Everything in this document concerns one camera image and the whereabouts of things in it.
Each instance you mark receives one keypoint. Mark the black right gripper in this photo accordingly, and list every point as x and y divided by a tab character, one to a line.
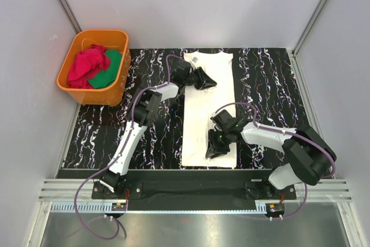
213	149

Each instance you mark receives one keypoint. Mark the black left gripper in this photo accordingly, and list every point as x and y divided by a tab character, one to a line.
206	82

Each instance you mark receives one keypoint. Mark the white Coca-Cola t-shirt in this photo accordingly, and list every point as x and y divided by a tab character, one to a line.
200	105

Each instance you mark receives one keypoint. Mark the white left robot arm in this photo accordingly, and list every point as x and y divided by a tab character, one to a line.
143	109

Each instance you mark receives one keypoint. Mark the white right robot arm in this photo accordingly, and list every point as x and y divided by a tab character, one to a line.
309	158

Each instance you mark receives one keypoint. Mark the black marbled table mat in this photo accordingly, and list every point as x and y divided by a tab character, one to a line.
262	76

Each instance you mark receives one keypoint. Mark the right electronics board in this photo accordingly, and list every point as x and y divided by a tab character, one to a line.
275	210

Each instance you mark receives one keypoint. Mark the electronics board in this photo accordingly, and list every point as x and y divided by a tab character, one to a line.
275	210
119	206

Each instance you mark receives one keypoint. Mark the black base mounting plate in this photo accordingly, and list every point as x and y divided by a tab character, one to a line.
113	183

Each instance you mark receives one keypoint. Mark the green t-shirt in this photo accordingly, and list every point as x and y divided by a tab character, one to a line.
105	78

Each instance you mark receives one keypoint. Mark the orange plastic basket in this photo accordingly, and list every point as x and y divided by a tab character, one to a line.
110	39

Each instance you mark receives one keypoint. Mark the left electronics board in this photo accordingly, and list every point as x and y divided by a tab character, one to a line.
119	206

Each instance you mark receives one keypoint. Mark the red t-shirt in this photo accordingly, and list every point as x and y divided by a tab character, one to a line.
86	66

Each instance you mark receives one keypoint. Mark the aluminium frame rail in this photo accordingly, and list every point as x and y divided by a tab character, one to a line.
136	189

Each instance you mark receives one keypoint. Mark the white slotted cable duct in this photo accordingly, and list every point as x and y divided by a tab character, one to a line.
134	207

